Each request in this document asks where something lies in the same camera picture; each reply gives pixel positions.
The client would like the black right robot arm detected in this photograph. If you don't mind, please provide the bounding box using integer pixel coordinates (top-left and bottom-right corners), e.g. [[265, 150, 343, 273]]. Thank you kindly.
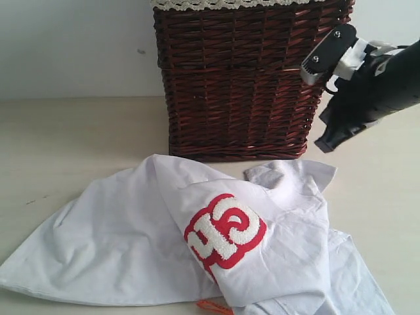
[[314, 41, 419, 153]]

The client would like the white t-shirt red patch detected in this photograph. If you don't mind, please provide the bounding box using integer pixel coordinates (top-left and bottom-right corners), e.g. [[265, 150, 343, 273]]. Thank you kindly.
[[1, 155, 392, 314]]

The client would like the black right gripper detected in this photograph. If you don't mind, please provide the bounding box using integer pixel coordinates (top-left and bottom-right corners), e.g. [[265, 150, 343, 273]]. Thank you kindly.
[[314, 55, 390, 153]]

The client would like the dark brown wicker basket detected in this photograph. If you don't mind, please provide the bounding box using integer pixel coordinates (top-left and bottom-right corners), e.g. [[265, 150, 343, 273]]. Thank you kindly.
[[153, 0, 354, 162]]

